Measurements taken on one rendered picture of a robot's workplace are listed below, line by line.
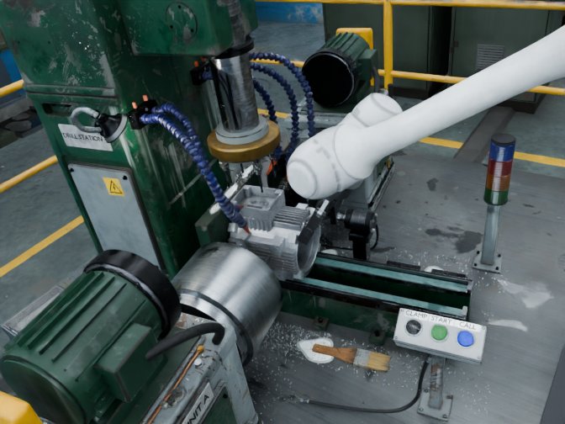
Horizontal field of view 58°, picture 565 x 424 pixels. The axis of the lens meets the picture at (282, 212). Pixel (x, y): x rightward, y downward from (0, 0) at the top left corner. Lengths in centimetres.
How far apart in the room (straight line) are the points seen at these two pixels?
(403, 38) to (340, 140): 369
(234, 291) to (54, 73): 64
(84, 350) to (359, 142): 53
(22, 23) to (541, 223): 157
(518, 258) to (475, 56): 287
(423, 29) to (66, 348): 399
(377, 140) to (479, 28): 349
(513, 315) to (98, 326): 108
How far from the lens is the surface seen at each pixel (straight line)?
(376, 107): 100
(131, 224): 141
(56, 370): 80
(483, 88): 88
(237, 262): 114
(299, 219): 133
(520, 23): 424
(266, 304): 115
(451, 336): 108
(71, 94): 129
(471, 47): 438
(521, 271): 165
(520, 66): 89
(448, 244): 172
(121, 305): 85
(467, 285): 141
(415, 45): 452
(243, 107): 120
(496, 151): 142
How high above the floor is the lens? 187
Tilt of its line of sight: 34 degrees down
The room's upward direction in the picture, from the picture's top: 9 degrees counter-clockwise
